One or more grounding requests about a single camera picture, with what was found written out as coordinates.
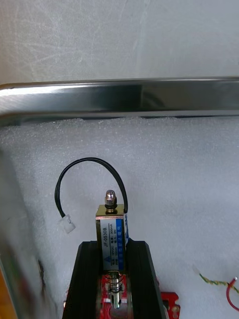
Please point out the blue-label metal solenoid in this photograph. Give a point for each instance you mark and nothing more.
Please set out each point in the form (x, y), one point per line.
(112, 239)

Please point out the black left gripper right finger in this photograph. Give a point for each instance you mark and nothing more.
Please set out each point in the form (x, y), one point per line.
(144, 286)

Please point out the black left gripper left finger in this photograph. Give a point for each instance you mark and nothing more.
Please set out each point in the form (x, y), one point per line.
(83, 286)

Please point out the yellow-orange plastic bin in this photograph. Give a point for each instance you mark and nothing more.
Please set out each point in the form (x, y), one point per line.
(3, 305)

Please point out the steel tray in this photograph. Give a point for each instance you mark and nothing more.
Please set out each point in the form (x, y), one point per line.
(99, 97)

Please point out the white foam sheet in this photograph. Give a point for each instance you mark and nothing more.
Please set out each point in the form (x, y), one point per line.
(174, 174)

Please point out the round red circuit board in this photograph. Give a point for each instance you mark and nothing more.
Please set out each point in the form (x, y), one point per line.
(171, 306)

